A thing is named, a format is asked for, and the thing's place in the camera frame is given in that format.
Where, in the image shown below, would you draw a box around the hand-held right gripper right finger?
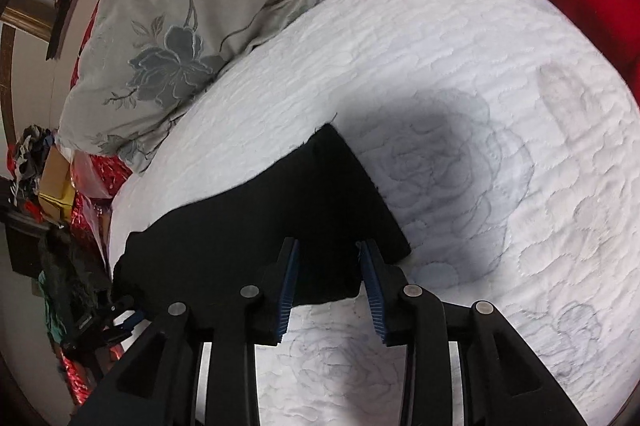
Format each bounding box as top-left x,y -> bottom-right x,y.
355,239 -> 591,426

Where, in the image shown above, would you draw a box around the black pants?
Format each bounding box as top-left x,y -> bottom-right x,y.
111,123 -> 412,322

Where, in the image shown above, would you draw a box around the dark window sill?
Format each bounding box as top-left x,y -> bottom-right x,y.
45,0 -> 97,62

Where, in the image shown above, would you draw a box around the pile of mixed clothes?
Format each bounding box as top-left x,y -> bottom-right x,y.
7,123 -> 57,203

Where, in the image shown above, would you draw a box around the dark green jacket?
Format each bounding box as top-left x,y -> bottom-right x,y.
37,230 -> 114,349

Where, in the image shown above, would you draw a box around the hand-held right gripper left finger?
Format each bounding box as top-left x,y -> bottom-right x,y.
67,236 -> 301,426

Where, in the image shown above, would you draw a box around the brown cardboard box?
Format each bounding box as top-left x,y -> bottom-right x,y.
39,150 -> 77,208

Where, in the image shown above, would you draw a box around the white quilted bed cover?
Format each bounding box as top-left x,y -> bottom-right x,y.
107,0 -> 640,426

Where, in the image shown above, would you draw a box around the yellow box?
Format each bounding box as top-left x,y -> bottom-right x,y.
39,191 -> 77,221

